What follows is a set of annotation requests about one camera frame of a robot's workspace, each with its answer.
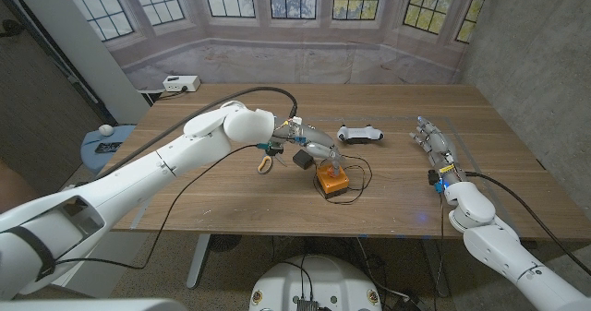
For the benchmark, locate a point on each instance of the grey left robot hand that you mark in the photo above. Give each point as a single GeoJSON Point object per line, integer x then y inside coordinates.
{"type": "Point", "coordinates": [314, 140]}

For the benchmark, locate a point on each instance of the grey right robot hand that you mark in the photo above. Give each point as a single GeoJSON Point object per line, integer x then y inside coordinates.
{"type": "Point", "coordinates": [438, 147]}

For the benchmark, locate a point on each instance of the orange box with red button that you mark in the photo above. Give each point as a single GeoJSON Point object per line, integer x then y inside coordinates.
{"type": "Point", "coordinates": [332, 184]}

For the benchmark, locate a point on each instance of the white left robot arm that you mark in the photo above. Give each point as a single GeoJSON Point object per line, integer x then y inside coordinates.
{"type": "Point", "coordinates": [152, 172]}

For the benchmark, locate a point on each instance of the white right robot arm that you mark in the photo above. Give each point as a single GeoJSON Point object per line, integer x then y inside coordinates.
{"type": "Point", "coordinates": [498, 246]}

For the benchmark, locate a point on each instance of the black power adapter block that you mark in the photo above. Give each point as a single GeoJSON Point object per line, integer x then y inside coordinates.
{"type": "Point", "coordinates": [303, 159]}

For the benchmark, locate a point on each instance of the white game controller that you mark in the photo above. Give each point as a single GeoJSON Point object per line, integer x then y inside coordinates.
{"type": "Point", "coordinates": [359, 133]}

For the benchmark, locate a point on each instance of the grey tape outline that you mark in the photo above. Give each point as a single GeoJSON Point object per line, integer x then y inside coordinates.
{"type": "Point", "coordinates": [392, 117]}

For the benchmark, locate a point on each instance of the printed window backdrop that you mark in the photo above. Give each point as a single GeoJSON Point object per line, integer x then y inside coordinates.
{"type": "Point", "coordinates": [295, 57]}

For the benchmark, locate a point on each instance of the white robot torso base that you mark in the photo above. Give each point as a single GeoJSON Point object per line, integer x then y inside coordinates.
{"type": "Point", "coordinates": [318, 281]}

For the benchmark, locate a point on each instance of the white power strip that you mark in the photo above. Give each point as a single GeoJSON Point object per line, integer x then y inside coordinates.
{"type": "Point", "coordinates": [181, 83]}

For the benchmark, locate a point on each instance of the grey table leg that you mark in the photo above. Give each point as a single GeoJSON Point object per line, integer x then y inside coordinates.
{"type": "Point", "coordinates": [198, 260]}

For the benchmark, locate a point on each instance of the white ball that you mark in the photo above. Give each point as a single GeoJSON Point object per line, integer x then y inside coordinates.
{"type": "Point", "coordinates": [105, 130]}

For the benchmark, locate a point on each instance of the blue round stool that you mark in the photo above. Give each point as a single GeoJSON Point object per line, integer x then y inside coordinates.
{"type": "Point", "coordinates": [92, 156]}

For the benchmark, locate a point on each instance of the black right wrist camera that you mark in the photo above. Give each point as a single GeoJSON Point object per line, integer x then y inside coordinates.
{"type": "Point", "coordinates": [434, 179]}

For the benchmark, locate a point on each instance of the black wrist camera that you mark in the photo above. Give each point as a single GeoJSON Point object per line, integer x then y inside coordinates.
{"type": "Point", "coordinates": [273, 148]}
{"type": "Point", "coordinates": [434, 179]}

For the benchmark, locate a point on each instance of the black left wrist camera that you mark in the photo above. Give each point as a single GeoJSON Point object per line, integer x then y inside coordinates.
{"type": "Point", "coordinates": [273, 148]}

